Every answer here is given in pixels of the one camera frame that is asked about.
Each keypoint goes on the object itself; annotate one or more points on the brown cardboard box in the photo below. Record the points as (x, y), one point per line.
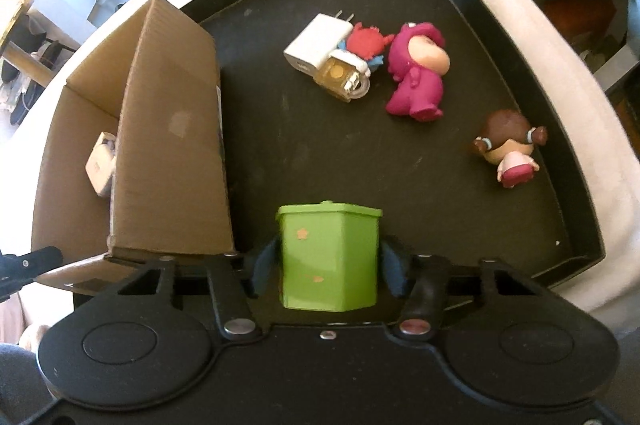
(170, 130)

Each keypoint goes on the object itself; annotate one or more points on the white cube toy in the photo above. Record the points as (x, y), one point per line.
(101, 165)

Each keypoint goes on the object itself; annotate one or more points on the green toy trash bin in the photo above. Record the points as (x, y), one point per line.
(325, 255)

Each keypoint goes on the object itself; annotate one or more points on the pink hooded figurine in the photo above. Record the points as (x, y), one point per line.
(415, 91)

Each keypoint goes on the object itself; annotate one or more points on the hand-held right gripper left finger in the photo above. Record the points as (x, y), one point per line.
(262, 271)

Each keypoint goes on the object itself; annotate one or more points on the person's clothing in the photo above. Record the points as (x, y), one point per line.
(20, 365)

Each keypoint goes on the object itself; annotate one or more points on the brown-haired girl figurine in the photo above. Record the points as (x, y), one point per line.
(505, 130)

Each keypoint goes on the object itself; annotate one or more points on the red figurine with yellow mug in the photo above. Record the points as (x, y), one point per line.
(341, 76)

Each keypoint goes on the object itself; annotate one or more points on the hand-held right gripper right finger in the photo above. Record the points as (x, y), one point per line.
(395, 271)

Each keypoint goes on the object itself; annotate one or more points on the white plug charger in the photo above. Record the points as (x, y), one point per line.
(312, 42)

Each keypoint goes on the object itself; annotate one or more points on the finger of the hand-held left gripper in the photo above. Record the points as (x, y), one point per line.
(30, 272)

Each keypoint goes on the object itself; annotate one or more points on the black tray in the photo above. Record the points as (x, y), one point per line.
(310, 155)

